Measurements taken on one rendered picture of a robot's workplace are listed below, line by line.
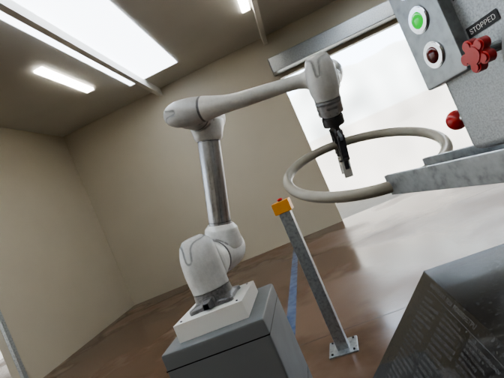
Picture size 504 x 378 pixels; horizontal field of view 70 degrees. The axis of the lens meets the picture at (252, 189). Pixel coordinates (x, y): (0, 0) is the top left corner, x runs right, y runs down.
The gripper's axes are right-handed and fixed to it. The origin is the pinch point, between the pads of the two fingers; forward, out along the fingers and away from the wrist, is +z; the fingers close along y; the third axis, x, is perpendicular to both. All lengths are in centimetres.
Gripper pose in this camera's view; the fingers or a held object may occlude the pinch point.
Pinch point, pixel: (345, 166)
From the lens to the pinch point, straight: 137.5
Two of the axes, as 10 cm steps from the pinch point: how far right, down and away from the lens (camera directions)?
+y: 0.2, 3.5, -9.4
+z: 3.3, 8.8, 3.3
